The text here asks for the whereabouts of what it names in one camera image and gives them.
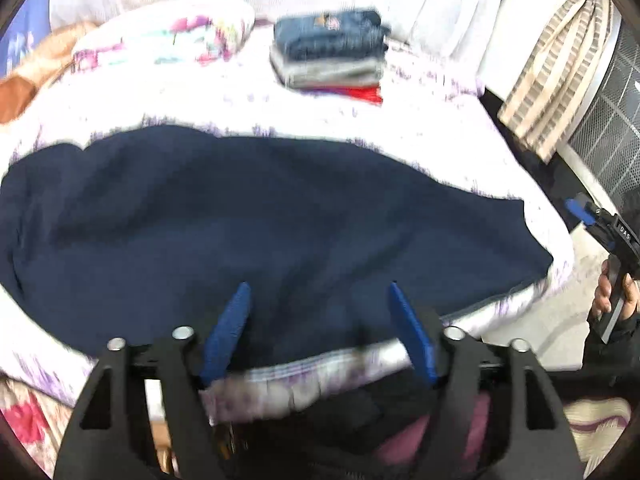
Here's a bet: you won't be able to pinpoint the folded floral blanket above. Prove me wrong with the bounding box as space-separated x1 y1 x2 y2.
70 2 256 68

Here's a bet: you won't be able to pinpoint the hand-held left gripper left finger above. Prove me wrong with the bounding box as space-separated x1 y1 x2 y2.
52 281 252 480

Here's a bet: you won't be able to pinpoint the folded blue jeans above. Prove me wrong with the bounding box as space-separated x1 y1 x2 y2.
273 8 391 61

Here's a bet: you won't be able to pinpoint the red floral cloth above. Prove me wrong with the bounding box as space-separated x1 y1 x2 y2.
0 377 76 476

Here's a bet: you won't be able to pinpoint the navy blue pants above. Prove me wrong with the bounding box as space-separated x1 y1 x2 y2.
0 125 553 361

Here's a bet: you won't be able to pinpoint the pink cloth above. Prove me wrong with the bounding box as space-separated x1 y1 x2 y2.
375 395 493 466

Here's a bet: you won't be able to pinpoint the folded red garment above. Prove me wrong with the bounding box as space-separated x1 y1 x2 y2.
310 85 383 106

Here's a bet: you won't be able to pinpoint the black grid panel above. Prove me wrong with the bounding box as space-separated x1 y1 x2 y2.
570 25 640 211

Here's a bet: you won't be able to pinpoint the beige striped curtain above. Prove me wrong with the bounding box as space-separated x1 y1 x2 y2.
497 0 618 163

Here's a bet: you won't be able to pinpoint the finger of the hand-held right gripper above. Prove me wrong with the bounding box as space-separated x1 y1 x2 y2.
565 191 603 233

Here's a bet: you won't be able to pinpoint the person's right forearm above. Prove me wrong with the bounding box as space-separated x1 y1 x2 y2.
582 310 640 378

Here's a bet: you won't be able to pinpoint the folded grey pants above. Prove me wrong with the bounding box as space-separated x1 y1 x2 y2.
270 50 386 88

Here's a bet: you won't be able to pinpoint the beige purple rug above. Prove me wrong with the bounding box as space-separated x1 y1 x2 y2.
562 397 633 456

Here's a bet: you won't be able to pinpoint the person's right hand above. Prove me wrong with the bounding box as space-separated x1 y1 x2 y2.
589 257 640 327

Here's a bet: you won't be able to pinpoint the purple floral bedspread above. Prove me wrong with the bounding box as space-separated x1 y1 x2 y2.
0 35 576 426

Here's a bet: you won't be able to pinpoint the brown pillow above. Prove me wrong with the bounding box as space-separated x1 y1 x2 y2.
0 22 98 123

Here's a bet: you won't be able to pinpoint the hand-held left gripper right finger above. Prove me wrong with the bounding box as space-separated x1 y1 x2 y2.
390 281 586 480

